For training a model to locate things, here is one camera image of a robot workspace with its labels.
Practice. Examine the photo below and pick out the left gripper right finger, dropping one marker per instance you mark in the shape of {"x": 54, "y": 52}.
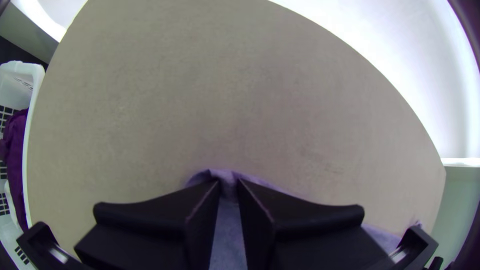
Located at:
{"x": 307, "y": 240}

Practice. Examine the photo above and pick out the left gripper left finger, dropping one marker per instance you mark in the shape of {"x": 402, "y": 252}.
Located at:
{"x": 150, "y": 232}

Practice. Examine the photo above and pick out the blue-grey t-shirt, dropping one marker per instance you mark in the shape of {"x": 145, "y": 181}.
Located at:
{"x": 227, "y": 232}

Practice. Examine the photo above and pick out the heap of clothes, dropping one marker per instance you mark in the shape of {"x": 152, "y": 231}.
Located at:
{"x": 15, "y": 150}

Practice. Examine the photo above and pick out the white laundry basket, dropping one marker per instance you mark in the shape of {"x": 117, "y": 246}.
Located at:
{"x": 18, "y": 86}

